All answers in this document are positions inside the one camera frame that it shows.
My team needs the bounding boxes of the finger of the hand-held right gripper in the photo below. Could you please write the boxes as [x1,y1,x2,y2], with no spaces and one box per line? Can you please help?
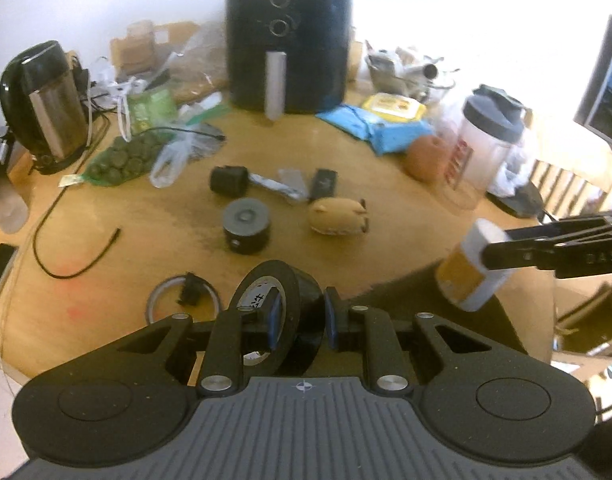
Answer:
[503,212,612,242]
[478,232,612,280]

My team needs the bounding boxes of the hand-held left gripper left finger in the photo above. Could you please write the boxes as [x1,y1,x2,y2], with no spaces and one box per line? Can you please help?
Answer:
[113,286,287,397]

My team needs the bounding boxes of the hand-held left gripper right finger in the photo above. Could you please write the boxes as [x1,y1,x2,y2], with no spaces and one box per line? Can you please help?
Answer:
[323,286,494,395]

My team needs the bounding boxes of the black tape roll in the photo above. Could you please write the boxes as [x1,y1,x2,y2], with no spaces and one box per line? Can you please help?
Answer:
[228,260,328,377]

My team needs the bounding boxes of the dark cardboard box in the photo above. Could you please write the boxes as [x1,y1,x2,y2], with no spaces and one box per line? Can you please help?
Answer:
[333,259,533,361]

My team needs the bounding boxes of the white and yellow bottle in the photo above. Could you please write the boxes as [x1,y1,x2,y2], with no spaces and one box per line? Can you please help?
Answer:
[434,218,512,312]

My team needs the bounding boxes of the wooden chair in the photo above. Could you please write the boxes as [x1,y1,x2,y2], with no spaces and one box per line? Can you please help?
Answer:
[528,157,612,216]

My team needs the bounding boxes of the black pouch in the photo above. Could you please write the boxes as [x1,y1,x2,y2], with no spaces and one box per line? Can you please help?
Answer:
[488,180,544,218]

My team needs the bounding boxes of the small black clip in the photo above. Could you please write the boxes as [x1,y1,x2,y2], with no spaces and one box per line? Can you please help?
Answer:
[177,272,208,307]

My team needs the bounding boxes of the tan pig plush toy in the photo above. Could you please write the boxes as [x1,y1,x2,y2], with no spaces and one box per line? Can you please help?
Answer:
[307,196,371,237]

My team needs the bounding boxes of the clear shaker bottle grey lid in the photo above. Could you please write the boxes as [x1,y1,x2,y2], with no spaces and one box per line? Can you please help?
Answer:
[443,85,529,208]

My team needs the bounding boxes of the foil wrapped bar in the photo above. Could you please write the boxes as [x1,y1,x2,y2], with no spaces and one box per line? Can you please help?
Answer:
[246,171,309,204]

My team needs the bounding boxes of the small black box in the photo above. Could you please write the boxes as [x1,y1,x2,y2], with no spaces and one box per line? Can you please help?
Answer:
[308,168,338,201]

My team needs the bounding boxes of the computer monitor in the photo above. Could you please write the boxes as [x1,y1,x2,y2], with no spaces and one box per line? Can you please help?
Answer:
[573,10,612,161]

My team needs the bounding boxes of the small grey packet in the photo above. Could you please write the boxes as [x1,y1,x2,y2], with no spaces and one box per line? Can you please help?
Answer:
[277,167,307,196]

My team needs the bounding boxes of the black cylinder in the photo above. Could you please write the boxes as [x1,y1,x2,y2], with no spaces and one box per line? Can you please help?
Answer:
[209,165,249,197]

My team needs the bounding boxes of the orange round object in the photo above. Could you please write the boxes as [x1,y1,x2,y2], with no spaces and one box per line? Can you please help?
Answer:
[405,135,449,182]

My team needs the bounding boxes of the clear plastic bag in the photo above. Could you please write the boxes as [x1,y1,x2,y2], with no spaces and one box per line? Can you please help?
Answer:
[150,122,227,189]

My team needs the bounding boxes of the blue packet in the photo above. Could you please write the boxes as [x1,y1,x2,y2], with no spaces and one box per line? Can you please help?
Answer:
[316,105,434,157]

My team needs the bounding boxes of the yellow wipes packet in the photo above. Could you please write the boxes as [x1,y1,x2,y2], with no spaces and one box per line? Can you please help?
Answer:
[362,92,428,121]

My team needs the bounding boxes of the green net bag dark rounds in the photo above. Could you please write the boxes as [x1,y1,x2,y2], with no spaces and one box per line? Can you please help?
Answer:
[83,127,174,187]

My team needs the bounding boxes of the green and white small packet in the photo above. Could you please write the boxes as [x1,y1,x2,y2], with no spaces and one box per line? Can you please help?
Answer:
[178,92,232,123]

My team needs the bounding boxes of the glass bowl with clutter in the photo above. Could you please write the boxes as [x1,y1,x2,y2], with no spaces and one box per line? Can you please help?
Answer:
[364,40,458,102]

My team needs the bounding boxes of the green labelled pouch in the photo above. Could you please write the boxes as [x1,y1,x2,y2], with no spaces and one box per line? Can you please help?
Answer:
[126,87,178,133]

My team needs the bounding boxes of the large clear bag brown contents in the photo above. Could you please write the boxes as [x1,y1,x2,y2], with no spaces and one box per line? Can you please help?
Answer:
[166,22,232,106]

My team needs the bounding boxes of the black air fryer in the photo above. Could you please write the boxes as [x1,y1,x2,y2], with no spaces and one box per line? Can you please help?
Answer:
[224,0,356,121]

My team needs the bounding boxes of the clear plastic cup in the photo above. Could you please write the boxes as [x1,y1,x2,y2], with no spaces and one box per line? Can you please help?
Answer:
[0,135,32,234]

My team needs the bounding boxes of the brown cardboard box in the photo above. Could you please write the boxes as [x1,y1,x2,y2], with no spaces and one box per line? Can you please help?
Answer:
[110,21,202,81]

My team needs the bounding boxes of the black and steel kettle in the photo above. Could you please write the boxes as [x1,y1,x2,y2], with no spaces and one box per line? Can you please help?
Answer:
[0,40,92,175]

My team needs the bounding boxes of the black power adapter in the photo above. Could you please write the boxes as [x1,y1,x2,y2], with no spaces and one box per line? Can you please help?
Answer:
[71,56,92,96]

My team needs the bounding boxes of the clear tape ring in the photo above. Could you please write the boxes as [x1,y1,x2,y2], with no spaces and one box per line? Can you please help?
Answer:
[147,274,222,326]

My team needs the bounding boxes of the black cable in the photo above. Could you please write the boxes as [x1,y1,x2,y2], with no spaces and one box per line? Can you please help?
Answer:
[32,180,122,279]

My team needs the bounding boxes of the white charger cable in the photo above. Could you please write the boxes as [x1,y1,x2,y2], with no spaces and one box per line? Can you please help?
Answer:
[88,57,152,142]

